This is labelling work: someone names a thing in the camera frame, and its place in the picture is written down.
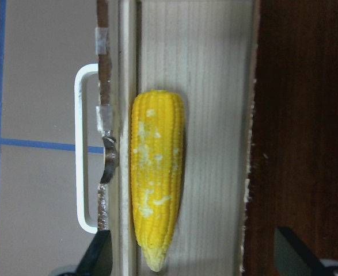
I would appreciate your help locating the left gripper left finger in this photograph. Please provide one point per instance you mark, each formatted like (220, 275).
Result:
(97, 259)

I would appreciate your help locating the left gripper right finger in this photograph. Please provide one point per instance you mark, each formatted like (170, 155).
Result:
(292, 257)

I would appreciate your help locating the yellow corn cob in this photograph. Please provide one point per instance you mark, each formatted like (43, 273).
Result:
(157, 140)

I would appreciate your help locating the brown wooden drawer box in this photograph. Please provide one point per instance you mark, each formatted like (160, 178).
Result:
(260, 84)

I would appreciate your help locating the white drawer handle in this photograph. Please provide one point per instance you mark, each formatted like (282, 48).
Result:
(81, 147)

